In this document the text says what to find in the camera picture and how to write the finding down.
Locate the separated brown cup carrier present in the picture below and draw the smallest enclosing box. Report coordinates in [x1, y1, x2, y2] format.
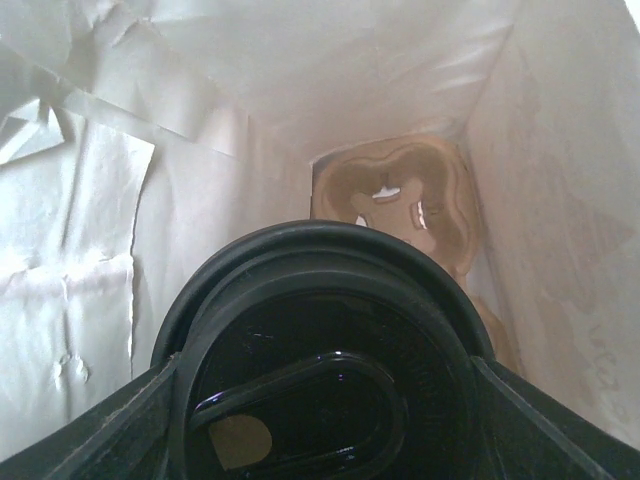
[310, 135, 520, 373]

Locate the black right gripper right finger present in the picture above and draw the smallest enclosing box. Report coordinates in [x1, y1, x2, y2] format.
[472, 357, 639, 479]

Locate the black paper coffee cup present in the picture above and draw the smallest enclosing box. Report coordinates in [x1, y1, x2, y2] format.
[152, 221, 493, 479]

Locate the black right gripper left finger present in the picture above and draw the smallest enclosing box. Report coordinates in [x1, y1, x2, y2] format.
[1, 356, 180, 479]

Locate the printed white paper bag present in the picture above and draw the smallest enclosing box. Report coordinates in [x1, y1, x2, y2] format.
[1, 1, 639, 458]

